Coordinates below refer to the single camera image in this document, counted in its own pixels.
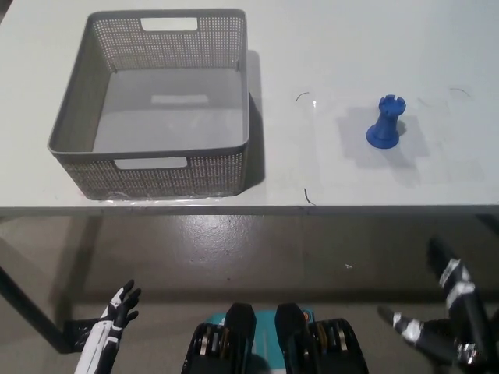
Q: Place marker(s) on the robot right hand white black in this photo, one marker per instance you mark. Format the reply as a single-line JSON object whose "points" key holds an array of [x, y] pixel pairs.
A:
{"points": [[464, 311]]}

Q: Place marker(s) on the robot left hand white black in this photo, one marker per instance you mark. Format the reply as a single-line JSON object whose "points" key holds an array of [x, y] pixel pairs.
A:
{"points": [[105, 331]]}

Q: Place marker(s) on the blue chess rook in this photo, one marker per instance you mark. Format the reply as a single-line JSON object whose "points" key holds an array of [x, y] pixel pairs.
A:
{"points": [[386, 122]]}

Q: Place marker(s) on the black table leg foot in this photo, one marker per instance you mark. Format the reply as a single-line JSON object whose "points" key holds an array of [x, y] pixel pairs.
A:
{"points": [[80, 335]]}

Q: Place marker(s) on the dark metal table leg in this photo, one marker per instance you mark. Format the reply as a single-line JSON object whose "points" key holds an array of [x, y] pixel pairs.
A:
{"points": [[27, 302]]}

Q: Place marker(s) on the grey perforated plastic basket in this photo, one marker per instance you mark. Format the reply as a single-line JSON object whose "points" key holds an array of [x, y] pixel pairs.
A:
{"points": [[171, 105]]}

